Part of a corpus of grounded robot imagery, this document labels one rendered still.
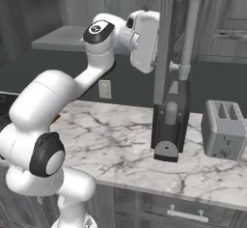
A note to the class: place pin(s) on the silver toaster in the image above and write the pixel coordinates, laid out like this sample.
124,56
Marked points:
222,132

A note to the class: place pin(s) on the grey lower cabinet door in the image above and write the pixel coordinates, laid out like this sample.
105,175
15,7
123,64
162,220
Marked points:
103,206

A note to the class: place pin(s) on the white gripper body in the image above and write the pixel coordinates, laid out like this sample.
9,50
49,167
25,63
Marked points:
146,42

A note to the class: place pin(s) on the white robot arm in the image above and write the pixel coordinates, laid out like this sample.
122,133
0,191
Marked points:
48,99

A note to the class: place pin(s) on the white wall outlet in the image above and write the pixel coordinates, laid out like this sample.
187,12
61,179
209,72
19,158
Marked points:
104,89

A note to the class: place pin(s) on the grey wooden open cabinet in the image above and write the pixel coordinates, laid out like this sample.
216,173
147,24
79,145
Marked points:
64,38

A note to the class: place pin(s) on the black coffee machine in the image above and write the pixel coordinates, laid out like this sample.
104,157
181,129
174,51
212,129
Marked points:
169,132

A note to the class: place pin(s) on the grey drawer front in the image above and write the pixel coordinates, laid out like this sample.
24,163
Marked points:
154,207

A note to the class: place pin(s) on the grey panelled cabinet door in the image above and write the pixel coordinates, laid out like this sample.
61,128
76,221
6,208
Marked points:
225,13

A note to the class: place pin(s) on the small orange object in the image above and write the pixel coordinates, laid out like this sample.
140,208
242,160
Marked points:
56,118

